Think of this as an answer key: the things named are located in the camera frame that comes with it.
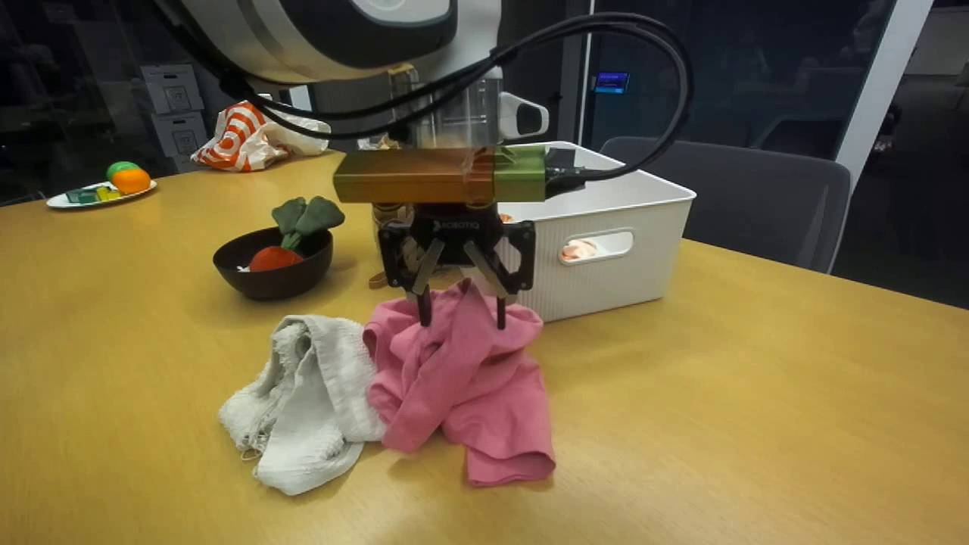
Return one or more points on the blue lit screen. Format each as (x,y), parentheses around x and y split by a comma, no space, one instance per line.
(609,84)

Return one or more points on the red plush radish green leaves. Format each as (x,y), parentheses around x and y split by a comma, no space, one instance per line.
(307,216)

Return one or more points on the grey chair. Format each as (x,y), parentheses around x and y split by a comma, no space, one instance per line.
(746,202)

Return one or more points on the clear jar of tan bands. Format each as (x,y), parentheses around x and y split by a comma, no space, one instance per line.
(460,117)

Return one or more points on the white plastic bin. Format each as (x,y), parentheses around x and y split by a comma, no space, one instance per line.
(606,283)

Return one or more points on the beige shirt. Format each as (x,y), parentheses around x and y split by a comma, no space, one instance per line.
(304,404)

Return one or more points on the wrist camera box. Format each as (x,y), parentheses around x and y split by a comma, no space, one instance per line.
(405,176)

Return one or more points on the white partition post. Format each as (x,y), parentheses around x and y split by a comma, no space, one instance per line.
(883,93)

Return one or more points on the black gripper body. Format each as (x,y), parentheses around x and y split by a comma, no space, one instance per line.
(457,227)

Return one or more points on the orange and white plastic bag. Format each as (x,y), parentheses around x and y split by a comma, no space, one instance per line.
(238,136)

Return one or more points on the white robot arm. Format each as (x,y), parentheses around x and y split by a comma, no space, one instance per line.
(254,31)

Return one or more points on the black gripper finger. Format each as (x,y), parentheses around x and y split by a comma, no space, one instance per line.
(426,291)
(502,296)

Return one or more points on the orange toy fruit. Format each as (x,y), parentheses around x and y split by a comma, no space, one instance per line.
(134,183)

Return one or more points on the black bowl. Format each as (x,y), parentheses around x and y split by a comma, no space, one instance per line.
(289,281)

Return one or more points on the pink shirt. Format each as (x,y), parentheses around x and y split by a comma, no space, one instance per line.
(474,395)

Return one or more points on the white plate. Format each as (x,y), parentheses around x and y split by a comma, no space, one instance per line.
(77,199)

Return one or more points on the green toy fruit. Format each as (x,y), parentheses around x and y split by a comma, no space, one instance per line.
(121,167)

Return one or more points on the grey storage drawers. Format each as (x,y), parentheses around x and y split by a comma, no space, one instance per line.
(176,107)

